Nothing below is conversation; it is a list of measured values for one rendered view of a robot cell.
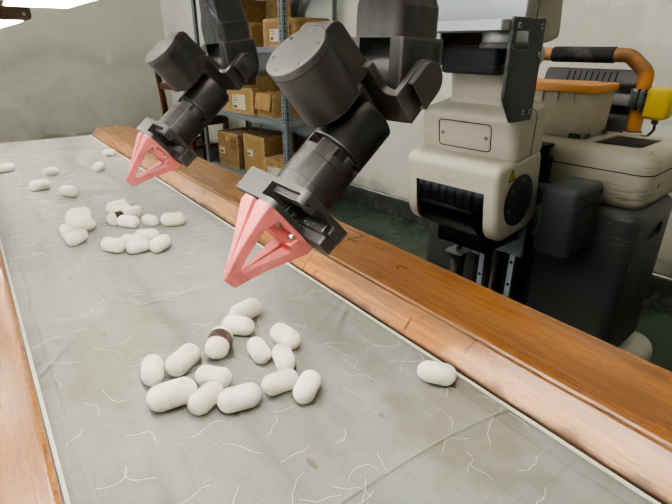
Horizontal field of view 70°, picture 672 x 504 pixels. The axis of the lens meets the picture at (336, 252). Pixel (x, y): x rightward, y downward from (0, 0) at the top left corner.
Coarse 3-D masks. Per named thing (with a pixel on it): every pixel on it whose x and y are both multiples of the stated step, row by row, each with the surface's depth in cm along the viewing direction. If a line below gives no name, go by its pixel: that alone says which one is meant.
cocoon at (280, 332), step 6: (276, 324) 46; (282, 324) 46; (270, 330) 46; (276, 330) 45; (282, 330) 45; (288, 330) 45; (294, 330) 45; (270, 336) 46; (276, 336) 45; (282, 336) 44; (288, 336) 44; (294, 336) 44; (276, 342) 45; (282, 342) 44; (288, 342) 44; (294, 342) 44; (294, 348) 44
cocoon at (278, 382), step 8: (288, 368) 40; (272, 376) 39; (280, 376) 39; (288, 376) 39; (296, 376) 39; (264, 384) 38; (272, 384) 38; (280, 384) 38; (288, 384) 39; (264, 392) 39; (272, 392) 38; (280, 392) 39
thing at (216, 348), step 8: (216, 328) 45; (224, 328) 45; (216, 336) 43; (232, 336) 45; (208, 344) 43; (216, 344) 43; (224, 344) 43; (208, 352) 43; (216, 352) 42; (224, 352) 43
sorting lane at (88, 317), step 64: (0, 192) 93; (128, 192) 93; (64, 256) 65; (128, 256) 65; (192, 256) 65; (64, 320) 50; (128, 320) 50; (192, 320) 50; (256, 320) 50; (320, 320) 50; (64, 384) 40; (128, 384) 40; (384, 384) 41; (64, 448) 34; (128, 448) 34; (192, 448) 34; (256, 448) 34; (320, 448) 34; (384, 448) 34; (448, 448) 34; (512, 448) 34
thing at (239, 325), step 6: (228, 318) 47; (234, 318) 47; (240, 318) 47; (246, 318) 47; (222, 324) 47; (228, 324) 46; (234, 324) 46; (240, 324) 46; (246, 324) 46; (252, 324) 47; (234, 330) 46; (240, 330) 46; (246, 330) 46; (252, 330) 47
